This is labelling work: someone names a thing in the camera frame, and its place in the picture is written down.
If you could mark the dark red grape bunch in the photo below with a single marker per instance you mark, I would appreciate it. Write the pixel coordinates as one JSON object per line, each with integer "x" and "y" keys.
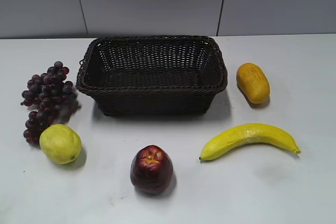
{"x": 50, "y": 98}

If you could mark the black woven basket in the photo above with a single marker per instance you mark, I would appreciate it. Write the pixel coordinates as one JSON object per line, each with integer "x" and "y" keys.
{"x": 152, "y": 75}

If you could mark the dark red apple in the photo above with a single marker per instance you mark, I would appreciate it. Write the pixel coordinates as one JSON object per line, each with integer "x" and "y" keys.
{"x": 151, "y": 170}

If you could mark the orange yellow mango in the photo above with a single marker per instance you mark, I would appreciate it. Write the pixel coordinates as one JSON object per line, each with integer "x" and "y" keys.
{"x": 253, "y": 83}

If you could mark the yellow banana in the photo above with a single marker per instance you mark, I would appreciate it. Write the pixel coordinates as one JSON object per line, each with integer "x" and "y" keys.
{"x": 250, "y": 133}

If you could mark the yellow lemon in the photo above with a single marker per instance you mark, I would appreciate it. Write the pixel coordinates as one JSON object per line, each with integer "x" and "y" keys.
{"x": 60, "y": 143}

